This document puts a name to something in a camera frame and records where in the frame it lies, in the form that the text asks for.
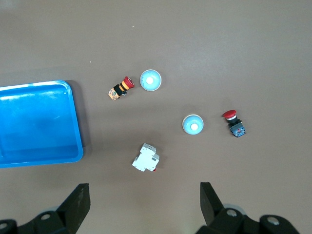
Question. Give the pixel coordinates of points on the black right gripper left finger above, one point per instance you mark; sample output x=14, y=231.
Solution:
x=75, y=207

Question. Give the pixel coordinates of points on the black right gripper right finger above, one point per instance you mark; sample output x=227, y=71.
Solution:
x=210, y=209

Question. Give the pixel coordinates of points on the white circuit breaker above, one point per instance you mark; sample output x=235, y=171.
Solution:
x=145, y=158

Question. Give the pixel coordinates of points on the red emergency stop yellow collar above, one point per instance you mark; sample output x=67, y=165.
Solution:
x=120, y=88

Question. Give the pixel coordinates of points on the red mushroom button black base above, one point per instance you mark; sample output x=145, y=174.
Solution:
x=234, y=122

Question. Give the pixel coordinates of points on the blue plastic tray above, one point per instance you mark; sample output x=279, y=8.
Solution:
x=36, y=126

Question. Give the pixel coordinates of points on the light blue call bell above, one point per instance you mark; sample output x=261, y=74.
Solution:
x=150, y=80
x=192, y=124

